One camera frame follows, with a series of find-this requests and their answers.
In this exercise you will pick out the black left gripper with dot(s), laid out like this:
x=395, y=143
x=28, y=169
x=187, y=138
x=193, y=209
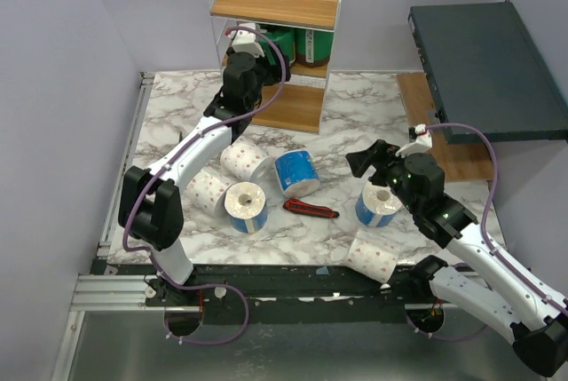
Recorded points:
x=275, y=71

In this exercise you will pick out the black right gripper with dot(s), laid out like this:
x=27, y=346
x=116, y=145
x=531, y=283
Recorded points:
x=380, y=163

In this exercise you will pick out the green roll back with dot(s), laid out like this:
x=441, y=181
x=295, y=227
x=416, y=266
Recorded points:
x=283, y=37

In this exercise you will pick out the green roll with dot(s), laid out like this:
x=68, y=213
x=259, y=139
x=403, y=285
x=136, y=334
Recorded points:
x=313, y=47
x=283, y=37

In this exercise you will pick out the green roll front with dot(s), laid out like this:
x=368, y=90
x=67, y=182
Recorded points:
x=313, y=47

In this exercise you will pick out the blue paper roll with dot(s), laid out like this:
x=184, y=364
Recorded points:
x=296, y=174

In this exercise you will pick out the white wire wooden shelf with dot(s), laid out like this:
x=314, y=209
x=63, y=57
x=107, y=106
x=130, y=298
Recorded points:
x=300, y=104

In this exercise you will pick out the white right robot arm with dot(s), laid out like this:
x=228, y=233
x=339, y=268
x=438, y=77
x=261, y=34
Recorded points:
x=528, y=313

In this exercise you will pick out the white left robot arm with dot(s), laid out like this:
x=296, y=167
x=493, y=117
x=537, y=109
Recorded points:
x=150, y=203

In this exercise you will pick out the red black utility knife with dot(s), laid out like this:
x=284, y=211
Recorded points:
x=302, y=208

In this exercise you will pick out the pink dotted roll centre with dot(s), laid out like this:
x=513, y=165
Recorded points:
x=246, y=160

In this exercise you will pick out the pink dotted roll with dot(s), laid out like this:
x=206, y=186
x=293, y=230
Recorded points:
x=246, y=160
x=374, y=256
x=207, y=191

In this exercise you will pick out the pink dotted roll front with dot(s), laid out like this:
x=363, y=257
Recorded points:
x=374, y=256

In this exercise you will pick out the wooden board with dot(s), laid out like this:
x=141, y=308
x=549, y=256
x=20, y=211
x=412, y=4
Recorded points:
x=461, y=162

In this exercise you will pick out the pink dotted roll left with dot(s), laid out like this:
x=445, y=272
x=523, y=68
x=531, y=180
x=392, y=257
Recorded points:
x=207, y=191

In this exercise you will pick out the dark green metal box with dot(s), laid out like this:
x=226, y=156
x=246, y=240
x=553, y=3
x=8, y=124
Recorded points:
x=486, y=74

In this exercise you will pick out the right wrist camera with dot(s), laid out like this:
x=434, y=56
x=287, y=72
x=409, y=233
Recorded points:
x=420, y=141

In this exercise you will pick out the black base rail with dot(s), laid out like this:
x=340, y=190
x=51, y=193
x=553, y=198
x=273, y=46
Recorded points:
x=274, y=295

